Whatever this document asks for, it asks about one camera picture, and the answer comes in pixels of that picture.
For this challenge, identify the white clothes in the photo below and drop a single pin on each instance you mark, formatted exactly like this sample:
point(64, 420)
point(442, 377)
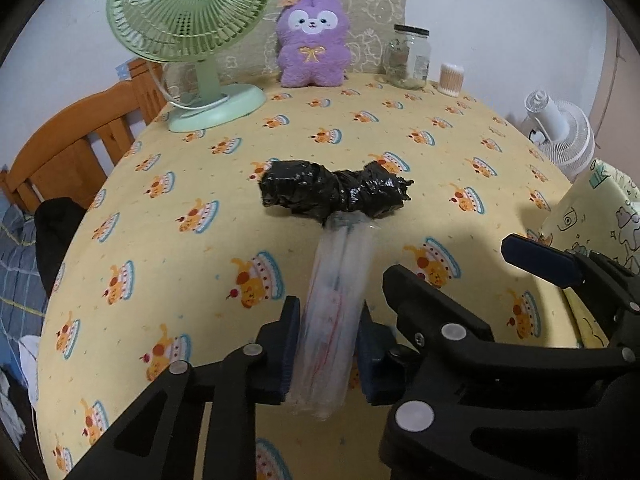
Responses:
point(20, 385)

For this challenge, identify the yellow printed tablecloth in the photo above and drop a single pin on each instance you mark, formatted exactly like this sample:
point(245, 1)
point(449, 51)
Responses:
point(200, 170)

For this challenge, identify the black garment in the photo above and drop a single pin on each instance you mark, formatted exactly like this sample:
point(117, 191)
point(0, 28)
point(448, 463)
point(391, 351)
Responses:
point(57, 245)

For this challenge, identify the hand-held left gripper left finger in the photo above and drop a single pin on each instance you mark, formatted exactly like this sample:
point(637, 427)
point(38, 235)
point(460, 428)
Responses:
point(291, 355)

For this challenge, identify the clear plastic tube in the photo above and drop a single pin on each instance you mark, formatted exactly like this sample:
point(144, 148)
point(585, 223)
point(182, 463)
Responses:
point(332, 310)

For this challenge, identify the beige patterned cushion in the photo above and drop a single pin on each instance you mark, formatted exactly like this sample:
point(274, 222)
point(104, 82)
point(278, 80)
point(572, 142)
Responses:
point(375, 0)

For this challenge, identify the glass jar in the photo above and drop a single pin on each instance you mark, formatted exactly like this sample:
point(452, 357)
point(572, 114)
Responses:
point(407, 57)

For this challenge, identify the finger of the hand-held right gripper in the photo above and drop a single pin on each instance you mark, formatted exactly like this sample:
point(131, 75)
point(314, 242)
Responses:
point(540, 260)
point(415, 300)

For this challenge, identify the white fan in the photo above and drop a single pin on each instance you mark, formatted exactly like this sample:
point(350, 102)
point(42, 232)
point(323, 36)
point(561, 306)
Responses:
point(565, 135)

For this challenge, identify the green desk fan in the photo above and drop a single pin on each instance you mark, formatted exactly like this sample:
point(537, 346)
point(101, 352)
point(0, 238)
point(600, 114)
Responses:
point(200, 10)

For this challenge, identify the beige door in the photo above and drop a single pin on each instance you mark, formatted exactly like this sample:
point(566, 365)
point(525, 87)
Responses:
point(625, 85)

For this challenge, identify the wooden chair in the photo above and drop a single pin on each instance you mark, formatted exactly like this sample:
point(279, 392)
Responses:
point(65, 150)

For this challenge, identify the black plastic bag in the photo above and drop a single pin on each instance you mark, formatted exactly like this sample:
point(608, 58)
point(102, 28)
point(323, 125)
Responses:
point(300, 190)

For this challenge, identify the blue plaid bedding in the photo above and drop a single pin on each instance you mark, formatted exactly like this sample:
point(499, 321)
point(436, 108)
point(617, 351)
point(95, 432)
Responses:
point(17, 270)

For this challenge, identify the purple plush toy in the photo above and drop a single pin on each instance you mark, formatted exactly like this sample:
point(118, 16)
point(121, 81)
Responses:
point(312, 40)

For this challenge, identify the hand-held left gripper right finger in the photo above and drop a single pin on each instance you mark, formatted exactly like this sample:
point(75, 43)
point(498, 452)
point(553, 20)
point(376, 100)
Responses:
point(372, 365)

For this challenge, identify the cotton swab container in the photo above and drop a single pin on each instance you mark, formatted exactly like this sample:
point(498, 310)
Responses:
point(451, 79)

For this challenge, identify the yellow cartoon pillow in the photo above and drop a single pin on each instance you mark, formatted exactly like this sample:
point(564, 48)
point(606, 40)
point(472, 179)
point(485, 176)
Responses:
point(600, 210)

